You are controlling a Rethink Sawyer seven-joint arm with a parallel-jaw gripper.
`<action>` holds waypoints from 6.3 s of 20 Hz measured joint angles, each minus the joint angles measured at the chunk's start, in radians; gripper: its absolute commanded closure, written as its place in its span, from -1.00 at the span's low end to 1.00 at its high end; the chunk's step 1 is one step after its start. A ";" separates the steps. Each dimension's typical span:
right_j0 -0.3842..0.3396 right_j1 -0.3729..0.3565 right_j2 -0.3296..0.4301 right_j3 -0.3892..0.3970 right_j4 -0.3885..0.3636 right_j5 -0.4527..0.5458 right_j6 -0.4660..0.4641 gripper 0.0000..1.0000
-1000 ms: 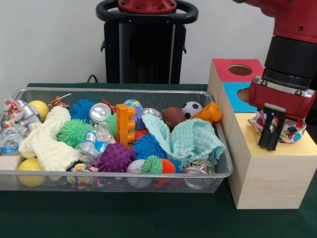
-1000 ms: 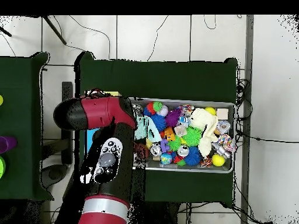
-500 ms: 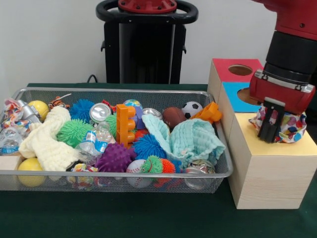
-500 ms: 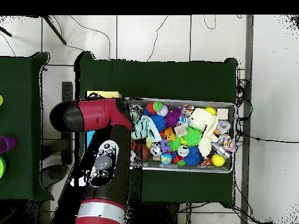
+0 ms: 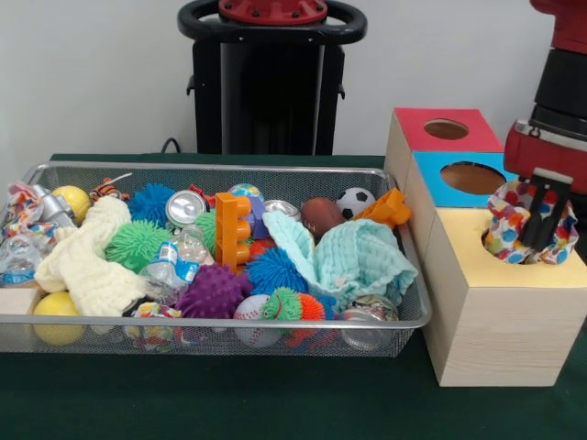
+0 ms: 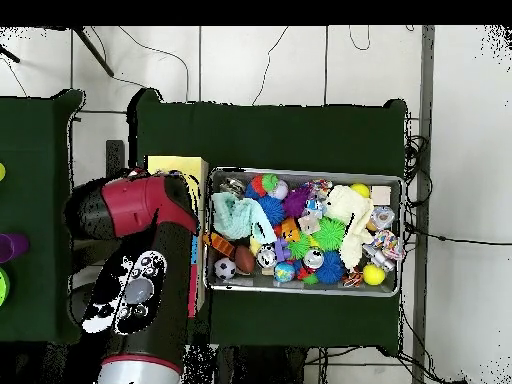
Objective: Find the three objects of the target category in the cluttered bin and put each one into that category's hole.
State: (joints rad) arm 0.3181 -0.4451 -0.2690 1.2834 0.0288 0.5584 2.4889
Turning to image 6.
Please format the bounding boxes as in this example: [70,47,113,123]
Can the silver mesh bin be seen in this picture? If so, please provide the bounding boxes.
[204,166,405,298]

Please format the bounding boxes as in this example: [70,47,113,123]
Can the thin black floor cable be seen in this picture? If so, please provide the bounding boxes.
[403,223,512,246]

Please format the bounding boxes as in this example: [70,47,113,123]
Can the blue globe ball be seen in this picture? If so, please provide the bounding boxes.
[274,261,296,284]

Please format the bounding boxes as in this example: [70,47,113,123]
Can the brown toy football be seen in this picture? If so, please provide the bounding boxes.
[233,244,257,276]

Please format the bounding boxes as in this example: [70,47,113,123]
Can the black cable bundle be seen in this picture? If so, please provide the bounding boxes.
[403,135,433,209]

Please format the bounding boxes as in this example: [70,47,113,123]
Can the long orange toy block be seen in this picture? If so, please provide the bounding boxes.
[203,231,237,258]

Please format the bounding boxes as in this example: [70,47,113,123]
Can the lime green plastic cup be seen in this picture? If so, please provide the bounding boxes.
[0,266,11,307]

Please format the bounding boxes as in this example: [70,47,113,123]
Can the grey floor cable cover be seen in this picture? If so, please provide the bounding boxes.
[411,25,436,384]

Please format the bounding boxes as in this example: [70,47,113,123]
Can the cream yellow cloth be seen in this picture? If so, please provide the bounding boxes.
[323,184,375,271]

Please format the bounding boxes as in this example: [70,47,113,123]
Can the yellow ball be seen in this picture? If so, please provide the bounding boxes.
[362,263,387,287]
[350,182,372,200]

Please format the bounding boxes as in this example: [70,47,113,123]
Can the wooden box with three holes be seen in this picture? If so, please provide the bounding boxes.
[143,154,210,319]

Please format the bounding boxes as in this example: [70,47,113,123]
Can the black tripod leg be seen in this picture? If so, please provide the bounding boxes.
[73,26,115,78]
[0,45,21,64]

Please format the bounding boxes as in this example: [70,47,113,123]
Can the mint green cloth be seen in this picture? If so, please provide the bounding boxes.
[210,191,279,246]

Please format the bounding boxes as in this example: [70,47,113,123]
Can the purple spiky rubber ball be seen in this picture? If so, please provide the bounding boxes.
[282,185,312,219]

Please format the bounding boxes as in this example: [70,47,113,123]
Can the black and white soccer ball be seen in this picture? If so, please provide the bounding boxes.
[214,256,238,280]

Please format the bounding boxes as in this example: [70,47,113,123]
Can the blue spiky rubber ball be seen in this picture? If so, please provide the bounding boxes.
[314,250,346,286]

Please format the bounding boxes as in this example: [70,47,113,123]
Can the dark green tablecloth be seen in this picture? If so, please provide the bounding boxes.
[0,88,93,345]
[126,88,409,357]

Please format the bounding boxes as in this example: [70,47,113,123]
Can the purple plastic cup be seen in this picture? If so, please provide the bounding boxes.
[6,233,31,259]
[0,234,15,264]

